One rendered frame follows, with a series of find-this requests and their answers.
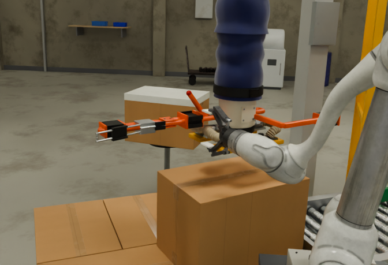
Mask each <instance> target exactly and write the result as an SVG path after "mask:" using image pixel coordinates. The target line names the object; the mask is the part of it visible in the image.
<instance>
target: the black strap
mask: <svg viewBox="0 0 388 265"><path fill-rule="evenodd" d="M263 87H264V86H263V85H262V86H260V87H256V88H228V87H222V86H218V85H216V84H213V93H215V94H217V95H220V96H226V97H231V98H255V97H259V96H262V95H263Z"/></svg>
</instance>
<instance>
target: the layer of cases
mask: <svg viewBox="0 0 388 265"><path fill-rule="evenodd" d="M34 221H35V244H36V265H174V264H173V263H172V262H171V261H170V260H169V259H168V258H167V257H166V255H165V254H164V253H163V252H162V251H161V250H160V249H159V248H158V247H157V246H156V233H157V193H149V194H143V195H134V196H125V197H116V198H111V199H103V200H94V201H85V202H79V203H70V204H61V205H56V206H47V207H38V208H34Z"/></svg>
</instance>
